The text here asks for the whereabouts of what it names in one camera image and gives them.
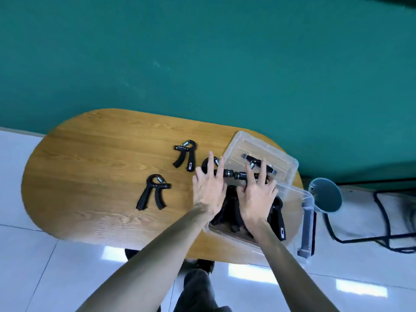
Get person's right hand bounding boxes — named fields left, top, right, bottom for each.
left=236, top=158, right=280, bottom=233

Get person's left hand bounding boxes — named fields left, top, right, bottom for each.
left=192, top=151, right=228, bottom=218

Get pile of grip strengtheners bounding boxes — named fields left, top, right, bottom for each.
left=211, top=185, right=286, bottom=241

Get black grip strengthener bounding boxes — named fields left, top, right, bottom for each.
left=172, top=139, right=197, bottom=172
left=234, top=159, right=277, bottom=186
left=136, top=174, right=172, bottom=211
left=201, top=156, right=235, bottom=180

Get clear plastic storage box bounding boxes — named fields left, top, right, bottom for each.
left=208, top=182, right=316, bottom=265

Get clear lid with black handle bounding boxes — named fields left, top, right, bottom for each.
left=222, top=130, right=299, bottom=187

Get person's right forearm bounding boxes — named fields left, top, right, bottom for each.
left=250, top=221, right=340, bottom=312

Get person's left forearm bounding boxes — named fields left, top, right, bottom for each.
left=76, top=204, right=215, bottom=312

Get person's black shoe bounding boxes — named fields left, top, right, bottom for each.
left=195, top=259, right=215, bottom=275

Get person's dark trousers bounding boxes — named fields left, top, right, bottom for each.
left=174, top=269, right=233, bottom=312

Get wooden table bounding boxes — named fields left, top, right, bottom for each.
left=21, top=108, right=305, bottom=267

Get black metal stand frame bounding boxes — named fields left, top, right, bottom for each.
left=323, top=188, right=416, bottom=246

